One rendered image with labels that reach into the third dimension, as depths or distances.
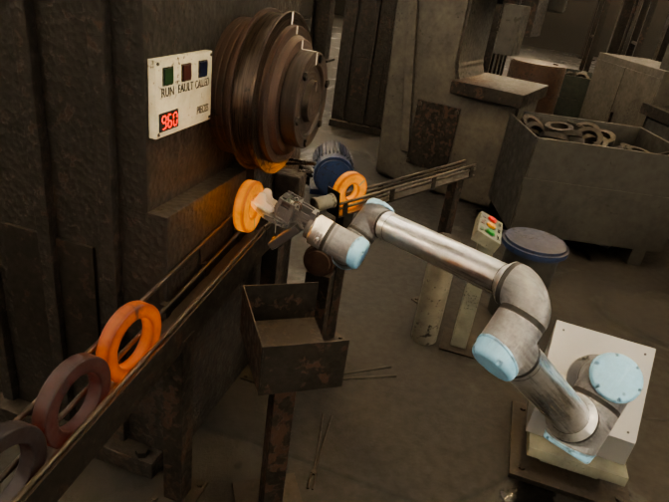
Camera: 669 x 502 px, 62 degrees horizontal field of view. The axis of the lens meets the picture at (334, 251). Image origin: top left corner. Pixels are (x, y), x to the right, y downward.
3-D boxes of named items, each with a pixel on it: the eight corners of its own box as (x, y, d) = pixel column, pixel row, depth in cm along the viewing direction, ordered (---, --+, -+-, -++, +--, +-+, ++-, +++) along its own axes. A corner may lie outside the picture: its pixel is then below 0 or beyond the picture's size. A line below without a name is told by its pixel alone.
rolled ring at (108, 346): (93, 370, 112) (80, 364, 113) (132, 393, 128) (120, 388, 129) (140, 290, 119) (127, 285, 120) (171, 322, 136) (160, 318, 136)
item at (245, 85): (225, 188, 158) (233, 9, 137) (287, 148, 199) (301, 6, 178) (246, 193, 157) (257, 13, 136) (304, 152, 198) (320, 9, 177)
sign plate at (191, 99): (148, 137, 132) (146, 59, 124) (203, 118, 154) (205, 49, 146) (156, 139, 131) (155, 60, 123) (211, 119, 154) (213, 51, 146)
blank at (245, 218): (230, 192, 153) (242, 195, 152) (254, 169, 165) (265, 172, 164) (232, 240, 161) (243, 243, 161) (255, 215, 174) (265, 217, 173)
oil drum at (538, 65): (488, 143, 612) (510, 59, 573) (491, 131, 664) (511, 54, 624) (544, 154, 600) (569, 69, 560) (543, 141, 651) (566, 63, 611)
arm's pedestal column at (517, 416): (615, 435, 218) (622, 419, 214) (630, 518, 183) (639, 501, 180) (511, 403, 227) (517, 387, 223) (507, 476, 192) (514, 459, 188)
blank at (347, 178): (340, 214, 226) (345, 217, 223) (325, 188, 215) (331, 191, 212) (367, 188, 228) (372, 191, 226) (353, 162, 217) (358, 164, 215)
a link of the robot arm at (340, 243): (355, 273, 163) (356, 269, 153) (319, 252, 164) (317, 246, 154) (371, 245, 164) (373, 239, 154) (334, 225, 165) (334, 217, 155)
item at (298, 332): (243, 559, 154) (262, 347, 121) (230, 481, 176) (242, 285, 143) (315, 544, 160) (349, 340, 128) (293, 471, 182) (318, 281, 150)
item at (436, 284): (408, 341, 257) (431, 239, 233) (412, 328, 267) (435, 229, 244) (434, 349, 254) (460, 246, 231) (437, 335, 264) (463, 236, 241)
